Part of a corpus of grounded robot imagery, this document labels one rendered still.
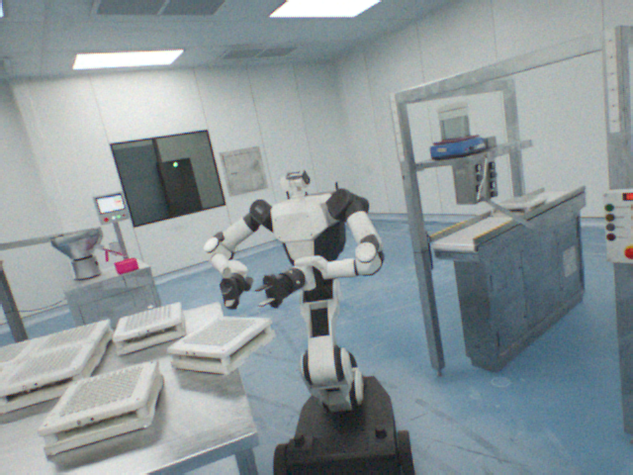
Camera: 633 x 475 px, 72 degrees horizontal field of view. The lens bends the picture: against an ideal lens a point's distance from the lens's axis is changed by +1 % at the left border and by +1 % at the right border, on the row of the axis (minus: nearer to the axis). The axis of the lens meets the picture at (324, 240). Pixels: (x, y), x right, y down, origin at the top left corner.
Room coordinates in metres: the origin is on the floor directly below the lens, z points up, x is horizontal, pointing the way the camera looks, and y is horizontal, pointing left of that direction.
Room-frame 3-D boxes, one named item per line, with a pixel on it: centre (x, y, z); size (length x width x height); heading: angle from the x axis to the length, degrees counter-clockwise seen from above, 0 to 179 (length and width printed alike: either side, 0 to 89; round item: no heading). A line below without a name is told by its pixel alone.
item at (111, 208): (3.75, 1.72, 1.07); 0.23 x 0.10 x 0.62; 122
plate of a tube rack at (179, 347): (1.35, 0.39, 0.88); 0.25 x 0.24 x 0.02; 149
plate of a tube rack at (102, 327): (1.61, 1.04, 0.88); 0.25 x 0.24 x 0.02; 14
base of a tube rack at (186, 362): (1.35, 0.39, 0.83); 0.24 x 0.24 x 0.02; 59
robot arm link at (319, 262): (1.65, 0.07, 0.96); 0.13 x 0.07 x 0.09; 74
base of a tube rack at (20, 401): (1.37, 0.98, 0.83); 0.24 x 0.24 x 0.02; 14
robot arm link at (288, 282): (1.55, 0.19, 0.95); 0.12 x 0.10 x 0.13; 141
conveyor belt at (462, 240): (2.61, -1.19, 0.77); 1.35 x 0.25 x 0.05; 127
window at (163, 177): (6.44, 1.98, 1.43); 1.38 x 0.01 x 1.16; 122
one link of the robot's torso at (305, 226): (1.94, 0.04, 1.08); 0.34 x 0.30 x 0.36; 59
